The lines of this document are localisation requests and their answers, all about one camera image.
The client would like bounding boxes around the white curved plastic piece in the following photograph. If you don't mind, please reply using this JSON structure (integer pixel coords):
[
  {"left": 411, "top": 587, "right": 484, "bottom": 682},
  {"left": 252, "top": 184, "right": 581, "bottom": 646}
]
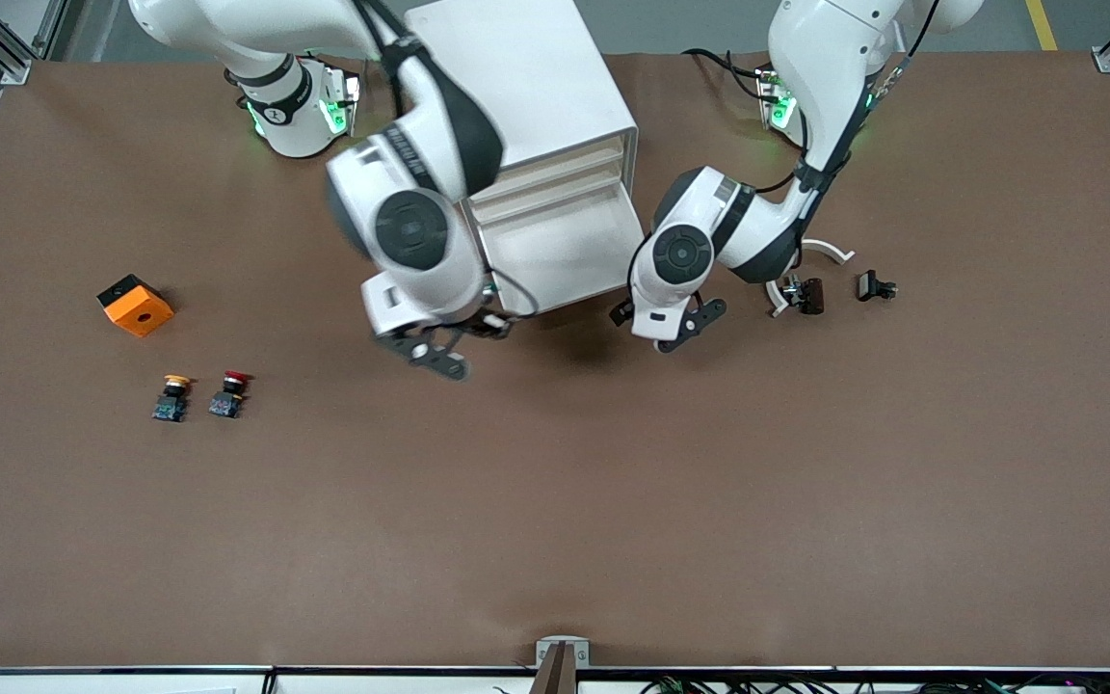
[{"left": 799, "top": 238, "right": 857, "bottom": 318}]

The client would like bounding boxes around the red push button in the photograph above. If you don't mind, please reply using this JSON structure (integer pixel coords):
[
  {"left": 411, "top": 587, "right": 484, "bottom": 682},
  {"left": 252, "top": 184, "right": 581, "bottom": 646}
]
[{"left": 207, "top": 370, "right": 254, "bottom": 419}]

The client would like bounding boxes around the yellow push button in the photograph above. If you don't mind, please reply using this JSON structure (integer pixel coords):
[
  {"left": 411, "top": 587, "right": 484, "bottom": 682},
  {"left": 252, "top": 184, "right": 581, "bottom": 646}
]
[{"left": 151, "top": 374, "right": 196, "bottom": 423}]

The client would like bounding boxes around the white table edge rail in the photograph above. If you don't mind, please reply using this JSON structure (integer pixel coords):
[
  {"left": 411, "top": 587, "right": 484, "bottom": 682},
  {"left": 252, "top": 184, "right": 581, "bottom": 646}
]
[{"left": 0, "top": 665, "right": 1110, "bottom": 694}]

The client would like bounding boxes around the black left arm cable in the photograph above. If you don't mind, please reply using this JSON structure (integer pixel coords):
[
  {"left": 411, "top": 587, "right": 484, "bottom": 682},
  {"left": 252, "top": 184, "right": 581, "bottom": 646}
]
[{"left": 755, "top": 0, "right": 943, "bottom": 196}]

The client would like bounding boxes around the black base cable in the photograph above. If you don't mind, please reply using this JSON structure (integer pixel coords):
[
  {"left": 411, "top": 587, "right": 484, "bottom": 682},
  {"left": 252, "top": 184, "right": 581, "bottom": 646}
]
[{"left": 682, "top": 47, "right": 808, "bottom": 151}]

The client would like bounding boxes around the orange and black button box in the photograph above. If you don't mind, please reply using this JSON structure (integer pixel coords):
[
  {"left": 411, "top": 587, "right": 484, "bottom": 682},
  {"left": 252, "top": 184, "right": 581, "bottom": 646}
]
[{"left": 96, "top": 274, "right": 175, "bottom": 338}]

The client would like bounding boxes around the grey table edge bracket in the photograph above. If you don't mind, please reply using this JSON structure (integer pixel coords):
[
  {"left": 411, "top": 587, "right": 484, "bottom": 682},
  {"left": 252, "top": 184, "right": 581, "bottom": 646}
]
[{"left": 531, "top": 636, "right": 591, "bottom": 694}]

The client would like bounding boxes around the brown and metal component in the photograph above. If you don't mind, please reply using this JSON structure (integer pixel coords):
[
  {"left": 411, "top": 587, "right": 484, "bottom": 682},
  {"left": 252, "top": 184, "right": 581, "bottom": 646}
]
[{"left": 779, "top": 276, "right": 826, "bottom": 316}]

